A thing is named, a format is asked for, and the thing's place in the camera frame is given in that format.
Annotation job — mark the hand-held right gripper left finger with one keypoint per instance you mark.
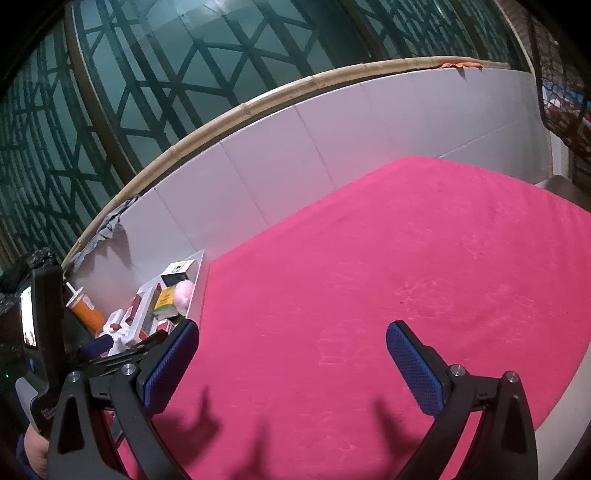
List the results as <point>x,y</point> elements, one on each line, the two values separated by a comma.
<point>171,364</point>

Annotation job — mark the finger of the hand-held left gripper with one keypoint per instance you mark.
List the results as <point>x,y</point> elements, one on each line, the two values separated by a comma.
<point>95,346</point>
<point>138,347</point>

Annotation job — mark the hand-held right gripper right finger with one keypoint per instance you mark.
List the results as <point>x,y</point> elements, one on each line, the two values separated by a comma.
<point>413,369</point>

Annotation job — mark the yellow box with green leaves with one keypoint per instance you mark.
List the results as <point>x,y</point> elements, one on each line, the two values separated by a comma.
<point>165,300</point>

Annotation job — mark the pink plush toy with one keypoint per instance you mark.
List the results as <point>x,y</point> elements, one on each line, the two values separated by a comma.
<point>184,295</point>

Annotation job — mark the white cardboard container box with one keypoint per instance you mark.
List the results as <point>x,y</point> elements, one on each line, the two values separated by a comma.
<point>196,286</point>

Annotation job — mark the person's left forearm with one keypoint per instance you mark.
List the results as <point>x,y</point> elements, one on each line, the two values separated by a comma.
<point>37,450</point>

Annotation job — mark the small red box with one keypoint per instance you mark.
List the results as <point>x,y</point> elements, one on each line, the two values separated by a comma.
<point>165,326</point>

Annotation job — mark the orange cup with straw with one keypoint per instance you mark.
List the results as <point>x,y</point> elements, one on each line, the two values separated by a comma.
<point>85,311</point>

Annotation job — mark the white box with red mark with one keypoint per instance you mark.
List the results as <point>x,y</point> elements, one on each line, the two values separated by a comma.
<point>143,304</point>

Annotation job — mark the grey tape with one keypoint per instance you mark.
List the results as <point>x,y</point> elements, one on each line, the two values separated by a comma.
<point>108,226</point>

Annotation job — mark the pink tablecloth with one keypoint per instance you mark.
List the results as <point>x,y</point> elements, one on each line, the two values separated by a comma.
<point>346,254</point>

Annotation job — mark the white partition board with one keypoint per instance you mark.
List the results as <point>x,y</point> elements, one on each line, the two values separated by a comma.
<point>323,129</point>

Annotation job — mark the bamboo pole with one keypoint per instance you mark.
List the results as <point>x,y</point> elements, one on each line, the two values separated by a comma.
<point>244,110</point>

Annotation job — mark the dark mesh netting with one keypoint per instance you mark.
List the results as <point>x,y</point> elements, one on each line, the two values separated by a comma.
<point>563,106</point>

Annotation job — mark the orange cloth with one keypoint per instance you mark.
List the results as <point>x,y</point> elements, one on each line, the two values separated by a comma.
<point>461,64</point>

